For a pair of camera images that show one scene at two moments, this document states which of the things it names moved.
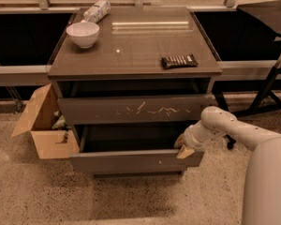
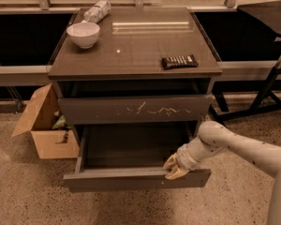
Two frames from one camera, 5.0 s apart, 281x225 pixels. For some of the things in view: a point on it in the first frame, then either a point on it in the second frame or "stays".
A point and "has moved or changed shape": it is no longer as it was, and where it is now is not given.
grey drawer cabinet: (133, 82) stays
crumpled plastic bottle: (97, 11) stays
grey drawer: (131, 148) has moved or changed shape
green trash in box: (60, 125) stays
